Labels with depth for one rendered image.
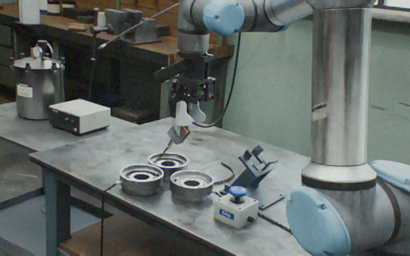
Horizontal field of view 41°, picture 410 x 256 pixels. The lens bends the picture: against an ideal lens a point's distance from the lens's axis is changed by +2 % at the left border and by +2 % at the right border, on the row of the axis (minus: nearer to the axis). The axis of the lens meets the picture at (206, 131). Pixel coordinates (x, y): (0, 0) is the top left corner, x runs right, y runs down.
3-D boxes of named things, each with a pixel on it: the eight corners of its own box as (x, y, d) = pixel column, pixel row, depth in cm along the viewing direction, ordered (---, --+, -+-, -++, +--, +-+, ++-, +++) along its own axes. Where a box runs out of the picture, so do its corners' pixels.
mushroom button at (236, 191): (223, 208, 118) (225, 187, 116) (234, 202, 121) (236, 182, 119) (238, 215, 115) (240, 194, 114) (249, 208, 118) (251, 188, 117)
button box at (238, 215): (213, 218, 118) (214, 198, 117) (232, 208, 124) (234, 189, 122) (242, 231, 113) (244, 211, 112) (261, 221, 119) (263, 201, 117)
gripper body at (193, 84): (195, 107, 125) (198, 56, 121) (168, 99, 130) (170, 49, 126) (215, 101, 130) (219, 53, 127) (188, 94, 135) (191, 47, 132)
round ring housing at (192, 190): (162, 198, 126) (163, 183, 124) (177, 182, 135) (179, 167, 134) (205, 207, 123) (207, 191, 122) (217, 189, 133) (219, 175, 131)
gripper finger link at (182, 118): (186, 141, 128) (190, 104, 126) (167, 135, 131) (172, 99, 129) (194, 140, 130) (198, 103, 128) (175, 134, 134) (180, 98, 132)
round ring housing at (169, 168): (139, 171, 140) (139, 157, 139) (171, 163, 147) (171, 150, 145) (163, 185, 133) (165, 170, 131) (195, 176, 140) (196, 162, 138)
